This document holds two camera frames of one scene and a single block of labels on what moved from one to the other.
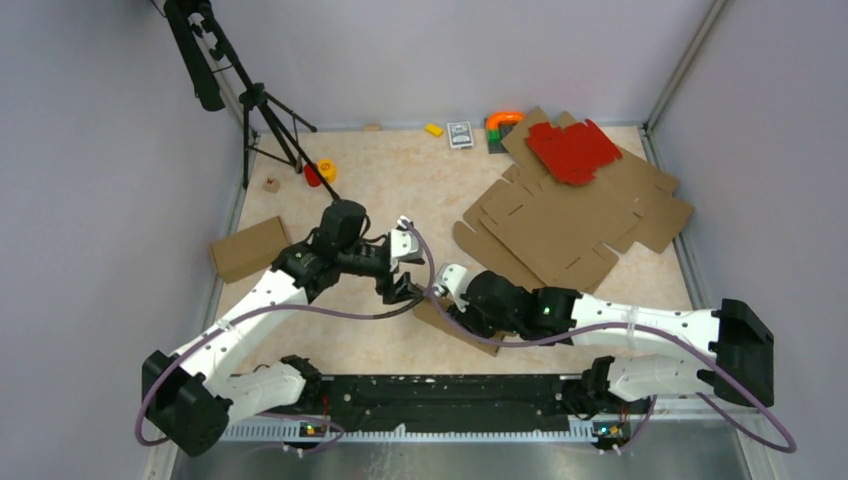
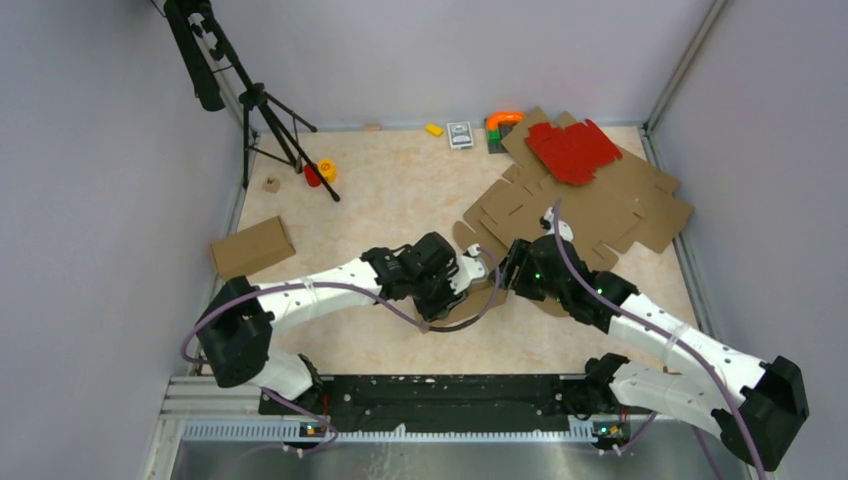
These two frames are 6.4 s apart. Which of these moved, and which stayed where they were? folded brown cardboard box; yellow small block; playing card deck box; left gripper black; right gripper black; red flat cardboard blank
Moved: right gripper black; left gripper black
Stayed: playing card deck box; red flat cardboard blank; folded brown cardboard box; yellow small block
